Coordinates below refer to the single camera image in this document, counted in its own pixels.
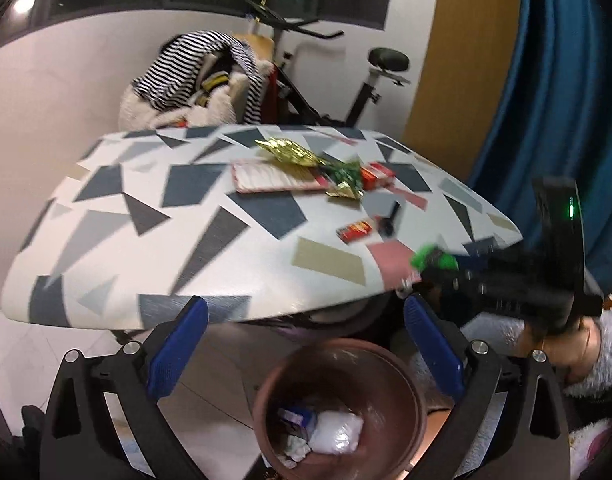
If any black and white striped shirt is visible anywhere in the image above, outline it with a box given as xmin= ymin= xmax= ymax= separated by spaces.
xmin=132 ymin=31 xmax=265 ymax=126

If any white tissue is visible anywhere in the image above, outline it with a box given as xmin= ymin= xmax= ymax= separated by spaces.
xmin=284 ymin=434 xmax=313 ymax=464

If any blue curtain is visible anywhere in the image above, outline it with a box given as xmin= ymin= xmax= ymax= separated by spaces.
xmin=465 ymin=0 xmax=612 ymax=292

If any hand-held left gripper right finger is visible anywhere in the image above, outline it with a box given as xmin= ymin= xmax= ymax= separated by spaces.
xmin=403 ymin=295 xmax=572 ymax=480

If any brown round bin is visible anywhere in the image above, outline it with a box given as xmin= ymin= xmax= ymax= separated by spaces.
xmin=252 ymin=338 xmax=428 ymax=480

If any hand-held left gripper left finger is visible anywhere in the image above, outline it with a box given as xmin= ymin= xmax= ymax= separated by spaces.
xmin=40 ymin=296 xmax=209 ymax=480

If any black garment with yellow stripe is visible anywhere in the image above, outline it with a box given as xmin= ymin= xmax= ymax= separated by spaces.
xmin=196 ymin=55 xmax=233 ymax=109

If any white fleece garment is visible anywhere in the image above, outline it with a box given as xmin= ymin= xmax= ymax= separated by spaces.
xmin=118 ymin=72 xmax=238 ymax=129

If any red garment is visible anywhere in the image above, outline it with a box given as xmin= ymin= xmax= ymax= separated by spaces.
xmin=267 ymin=62 xmax=283 ymax=122

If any small red packet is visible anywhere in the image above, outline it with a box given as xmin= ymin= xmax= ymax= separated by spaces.
xmin=335 ymin=216 xmax=375 ymax=246

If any wooden chair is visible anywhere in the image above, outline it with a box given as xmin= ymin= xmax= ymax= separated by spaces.
xmin=232 ymin=32 xmax=278 ymax=126

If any white plastic bag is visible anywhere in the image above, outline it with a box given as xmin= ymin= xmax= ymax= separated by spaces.
xmin=307 ymin=410 xmax=365 ymax=457

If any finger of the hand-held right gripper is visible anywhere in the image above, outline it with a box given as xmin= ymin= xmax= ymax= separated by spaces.
xmin=456 ymin=247 xmax=537 ymax=274
xmin=421 ymin=271 xmax=492 ymax=313

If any person's right forearm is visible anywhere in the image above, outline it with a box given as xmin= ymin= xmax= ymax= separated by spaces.
xmin=561 ymin=297 xmax=612 ymax=399

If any green plastic object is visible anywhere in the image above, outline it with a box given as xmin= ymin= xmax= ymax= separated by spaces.
xmin=410 ymin=243 xmax=460 ymax=277

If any blue cardboard box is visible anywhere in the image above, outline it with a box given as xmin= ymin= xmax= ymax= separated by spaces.
xmin=277 ymin=406 xmax=318 ymax=431

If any red cardboard box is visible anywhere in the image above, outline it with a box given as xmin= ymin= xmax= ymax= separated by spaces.
xmin=360 ymin=161 xmax=398 ymax=192

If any black plastic fork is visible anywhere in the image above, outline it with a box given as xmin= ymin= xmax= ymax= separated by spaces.
xmin=375 ymin=201 xmax=403 ymax=237

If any wooden door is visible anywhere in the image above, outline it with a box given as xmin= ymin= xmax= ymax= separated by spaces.
xmin=402 ymin=0 xmax=525 ymax=182

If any pink packet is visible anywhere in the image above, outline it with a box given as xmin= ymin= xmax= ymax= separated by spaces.
xmin=230 ymin=157 xmax=333 ymax=196

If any person's right hand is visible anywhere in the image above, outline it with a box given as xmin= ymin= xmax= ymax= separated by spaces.
xmin=516 ymin=317 xmax=602 ymax=381

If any black exercise bike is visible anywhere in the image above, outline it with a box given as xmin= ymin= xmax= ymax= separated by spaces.
xmin=242 ymin=0 xmax=412 ymax=129

